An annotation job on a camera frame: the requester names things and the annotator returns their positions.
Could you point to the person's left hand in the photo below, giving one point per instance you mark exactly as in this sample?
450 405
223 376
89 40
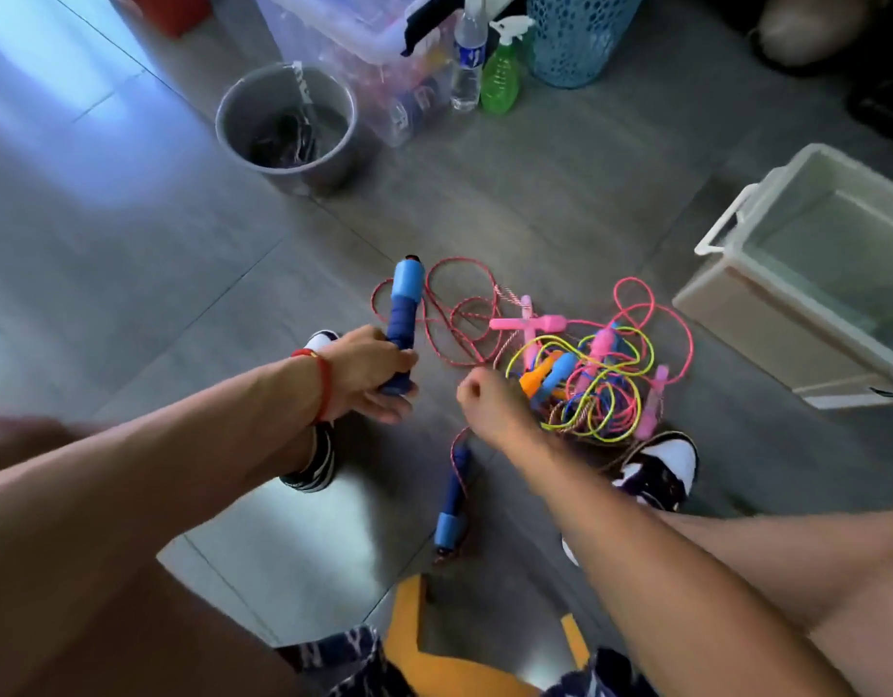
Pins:
359 373

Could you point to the person's right hand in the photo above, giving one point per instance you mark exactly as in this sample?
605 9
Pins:
493 406

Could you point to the white plastic bin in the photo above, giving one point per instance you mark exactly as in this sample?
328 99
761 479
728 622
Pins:
737 312

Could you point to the person's left forearm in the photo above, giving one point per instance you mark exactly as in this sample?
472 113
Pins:
127 515

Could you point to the person's right forearm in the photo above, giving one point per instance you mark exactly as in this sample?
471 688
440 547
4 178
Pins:
664 573

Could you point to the person's left leg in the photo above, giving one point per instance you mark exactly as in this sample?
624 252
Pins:
127 646

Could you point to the person's leg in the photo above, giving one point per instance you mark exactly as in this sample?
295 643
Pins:
127 646
824 573

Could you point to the person's right leg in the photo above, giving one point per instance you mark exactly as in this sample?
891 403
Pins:
824 573

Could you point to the black white left shoe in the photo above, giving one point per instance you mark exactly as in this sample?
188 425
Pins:
319 464

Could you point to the black white shoe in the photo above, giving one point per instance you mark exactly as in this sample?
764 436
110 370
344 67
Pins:
664 464
319 464

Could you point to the black white right shoe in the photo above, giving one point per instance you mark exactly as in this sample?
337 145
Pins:
664 464

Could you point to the grey metal basin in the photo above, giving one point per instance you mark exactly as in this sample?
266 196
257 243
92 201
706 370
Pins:
236 145

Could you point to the navy patterned shorts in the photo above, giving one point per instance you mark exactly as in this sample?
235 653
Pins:
345 663

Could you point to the green spray bottle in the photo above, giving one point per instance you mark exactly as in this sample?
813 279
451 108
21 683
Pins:
502 80

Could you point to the small plastic water bottle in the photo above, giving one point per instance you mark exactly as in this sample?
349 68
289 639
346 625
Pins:
470 58

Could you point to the clear bin with black latches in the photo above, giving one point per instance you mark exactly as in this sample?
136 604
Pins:
345 21

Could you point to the blue mesh plastic basket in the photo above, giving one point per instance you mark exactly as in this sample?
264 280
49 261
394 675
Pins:
584 36

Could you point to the red bag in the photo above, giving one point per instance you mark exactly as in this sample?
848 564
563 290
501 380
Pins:
171 10

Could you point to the brown ball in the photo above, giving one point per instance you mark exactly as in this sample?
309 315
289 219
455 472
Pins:
817 24

